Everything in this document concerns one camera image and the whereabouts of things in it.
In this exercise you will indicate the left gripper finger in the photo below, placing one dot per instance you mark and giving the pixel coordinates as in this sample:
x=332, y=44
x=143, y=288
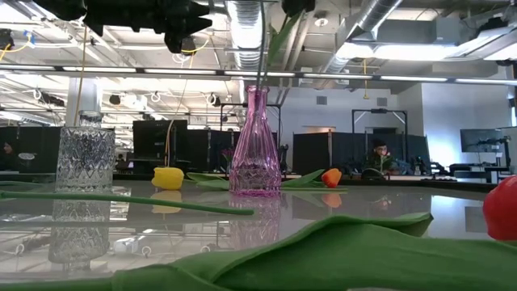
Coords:
x=175, y=42
x=194, y=20

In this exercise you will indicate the yellow artificial tulip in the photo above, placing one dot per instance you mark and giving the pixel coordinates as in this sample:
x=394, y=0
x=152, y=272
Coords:
x=167, y=178

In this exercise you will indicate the pink ribbed glass vase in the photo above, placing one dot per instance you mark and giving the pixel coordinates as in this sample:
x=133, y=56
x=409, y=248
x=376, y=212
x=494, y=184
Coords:
x=255, y=161

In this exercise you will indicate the orange artificial tulip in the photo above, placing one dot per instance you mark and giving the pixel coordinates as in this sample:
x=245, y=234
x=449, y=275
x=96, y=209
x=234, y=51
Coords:
x=331, y=178

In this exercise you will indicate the red artificial tulip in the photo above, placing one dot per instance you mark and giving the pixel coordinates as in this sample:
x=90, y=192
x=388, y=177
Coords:
x=343, y=258

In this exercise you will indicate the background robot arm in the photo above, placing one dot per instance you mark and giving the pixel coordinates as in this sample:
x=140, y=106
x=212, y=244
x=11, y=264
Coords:
x=282, y=155

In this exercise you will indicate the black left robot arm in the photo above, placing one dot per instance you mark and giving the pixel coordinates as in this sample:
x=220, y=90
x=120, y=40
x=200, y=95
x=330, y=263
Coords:
x=60, y=8

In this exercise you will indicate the clear cut-glass vase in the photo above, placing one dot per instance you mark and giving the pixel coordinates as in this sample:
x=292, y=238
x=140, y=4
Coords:
x=85, y=157

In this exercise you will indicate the black ceiling dome device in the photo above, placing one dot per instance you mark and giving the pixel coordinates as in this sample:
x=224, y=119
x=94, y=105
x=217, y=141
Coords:
x=192, y=46

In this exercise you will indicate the long ceiling light bar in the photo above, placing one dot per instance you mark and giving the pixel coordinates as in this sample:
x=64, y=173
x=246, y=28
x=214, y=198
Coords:
x=182, y=72

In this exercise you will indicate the small black ceiling speaker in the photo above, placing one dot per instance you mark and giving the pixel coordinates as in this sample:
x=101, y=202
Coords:
x=115, y=99

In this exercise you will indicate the white building column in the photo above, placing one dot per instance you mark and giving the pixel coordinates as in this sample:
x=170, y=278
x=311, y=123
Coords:
x=91, y=97

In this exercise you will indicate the black computer monitor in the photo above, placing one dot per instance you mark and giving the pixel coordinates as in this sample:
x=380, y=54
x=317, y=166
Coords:
x=151, y=141

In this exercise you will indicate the round ceiling lamp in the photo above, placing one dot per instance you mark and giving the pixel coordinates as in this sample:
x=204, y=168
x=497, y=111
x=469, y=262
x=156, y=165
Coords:
x=321, y=21

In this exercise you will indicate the artificial flower long green stem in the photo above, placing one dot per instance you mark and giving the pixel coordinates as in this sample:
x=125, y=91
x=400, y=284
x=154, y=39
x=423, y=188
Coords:
x=121, y=199

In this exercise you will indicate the wide black partition panel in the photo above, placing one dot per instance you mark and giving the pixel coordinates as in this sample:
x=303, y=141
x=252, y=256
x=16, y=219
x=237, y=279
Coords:
x=315, y=153

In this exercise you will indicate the person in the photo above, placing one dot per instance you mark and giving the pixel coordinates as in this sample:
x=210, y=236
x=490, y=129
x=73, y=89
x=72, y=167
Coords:
x=379, y=159

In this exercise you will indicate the black rounded object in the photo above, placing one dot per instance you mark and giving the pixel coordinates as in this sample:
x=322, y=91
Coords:
x=371, y=175

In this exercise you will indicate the dark office desk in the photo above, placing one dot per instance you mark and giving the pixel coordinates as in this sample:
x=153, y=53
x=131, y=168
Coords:
x=476, y=169

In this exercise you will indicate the wall air vent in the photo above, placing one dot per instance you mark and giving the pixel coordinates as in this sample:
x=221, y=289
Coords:
x=382, y=101
x=321, y=100

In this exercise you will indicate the silver smooth ventilation duct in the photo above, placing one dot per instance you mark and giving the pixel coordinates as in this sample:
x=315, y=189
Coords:
x=375, y=16

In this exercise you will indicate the wall-mounted dark screen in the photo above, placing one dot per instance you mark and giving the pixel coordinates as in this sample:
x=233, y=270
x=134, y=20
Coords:
x=476, y=140

